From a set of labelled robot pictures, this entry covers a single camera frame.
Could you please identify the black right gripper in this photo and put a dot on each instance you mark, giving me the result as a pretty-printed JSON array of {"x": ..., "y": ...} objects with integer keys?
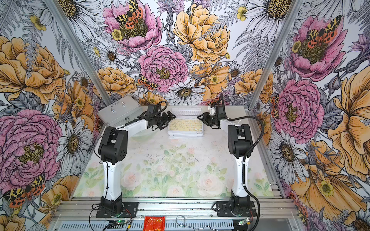
[{"x": 204, "y": 118}]

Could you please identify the yellow keyboard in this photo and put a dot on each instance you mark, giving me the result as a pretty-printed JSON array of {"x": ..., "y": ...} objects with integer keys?
[{"x": 186, "y": 124}]

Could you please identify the right aluminium frame post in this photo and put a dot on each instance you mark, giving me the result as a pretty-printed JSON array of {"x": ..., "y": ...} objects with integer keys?
[{"x": 286, "y": 27}]

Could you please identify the left aluminium frame post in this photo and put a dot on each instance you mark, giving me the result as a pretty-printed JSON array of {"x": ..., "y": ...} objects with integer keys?
[{"x": 73, "y": 40}]

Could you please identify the aluminium front rail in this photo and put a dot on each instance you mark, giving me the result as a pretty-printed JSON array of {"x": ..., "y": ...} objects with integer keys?
[{"x": 80, "y": 209}]

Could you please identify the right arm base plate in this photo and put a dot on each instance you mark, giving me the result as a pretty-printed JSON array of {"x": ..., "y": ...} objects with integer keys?
[{"x": 227, "y": 209}]

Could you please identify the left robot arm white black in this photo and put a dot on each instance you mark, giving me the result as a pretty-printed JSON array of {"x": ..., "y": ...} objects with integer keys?
[{"x": 112, "y": 149}]

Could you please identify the white keyboard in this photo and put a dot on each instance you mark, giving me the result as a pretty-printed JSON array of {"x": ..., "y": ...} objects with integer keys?
[
  {"x": 188, "y": 111},
  {"x": 184, "y": 136}
]

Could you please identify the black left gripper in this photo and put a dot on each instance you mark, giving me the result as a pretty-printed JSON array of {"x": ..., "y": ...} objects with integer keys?
[{"x": 166, "y": 120}]

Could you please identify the red packet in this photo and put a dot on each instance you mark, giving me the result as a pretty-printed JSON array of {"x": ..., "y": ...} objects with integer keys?
[{"x": 154, "y": 224}]

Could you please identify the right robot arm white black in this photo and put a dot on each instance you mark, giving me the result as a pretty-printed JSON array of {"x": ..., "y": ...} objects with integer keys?
[{"x": 240, "y": 142}]

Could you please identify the silver metal case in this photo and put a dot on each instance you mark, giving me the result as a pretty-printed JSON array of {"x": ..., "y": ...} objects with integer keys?
[{"x": 119, "y": 113}]

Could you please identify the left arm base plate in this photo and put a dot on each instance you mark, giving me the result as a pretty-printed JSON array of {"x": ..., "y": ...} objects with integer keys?
[{"x": 127, "y": 208}]

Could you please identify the aluminium frame post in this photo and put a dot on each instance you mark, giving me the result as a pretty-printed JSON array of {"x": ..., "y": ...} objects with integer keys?
[
  {"x": 73, "y": 40},
  {"x": 286, "y": 27}
]

